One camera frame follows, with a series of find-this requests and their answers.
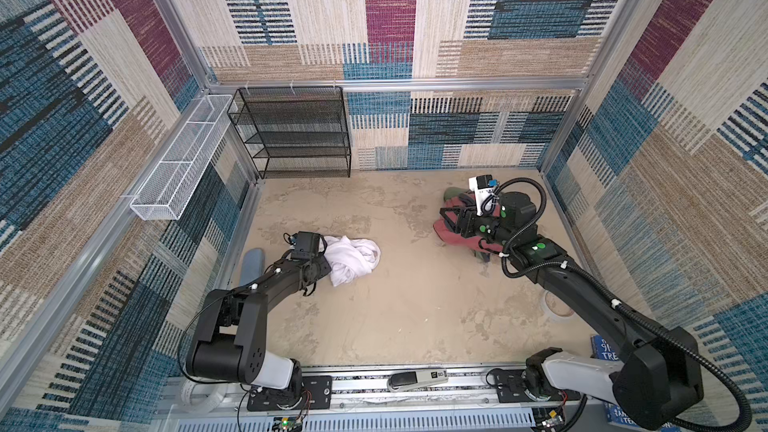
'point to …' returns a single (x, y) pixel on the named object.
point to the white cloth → (349, 259)
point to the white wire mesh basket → (169, 187)
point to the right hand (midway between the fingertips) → (447, 213)
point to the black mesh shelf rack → (294, 132)
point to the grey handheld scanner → (400, 381)
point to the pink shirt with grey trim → (449, 228)
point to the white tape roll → (202, 398)
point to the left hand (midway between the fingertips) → (320, 262)
